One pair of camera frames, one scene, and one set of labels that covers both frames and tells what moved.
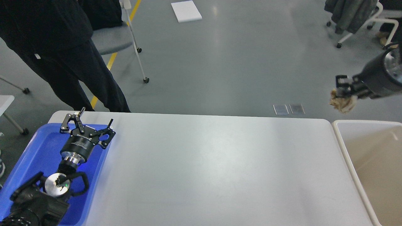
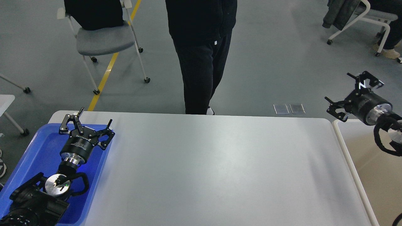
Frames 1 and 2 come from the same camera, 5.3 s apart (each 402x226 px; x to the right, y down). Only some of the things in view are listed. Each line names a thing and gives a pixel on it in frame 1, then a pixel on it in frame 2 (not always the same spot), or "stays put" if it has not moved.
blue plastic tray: x=41 y=154 stays put
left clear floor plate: x=280 y=109 stays put
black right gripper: x=382 y=77 to x=364 y=104
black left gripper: x=78 y=146 stays put
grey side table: x=5 y=101 stays put
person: x=55 y=35 to x=202 y=30
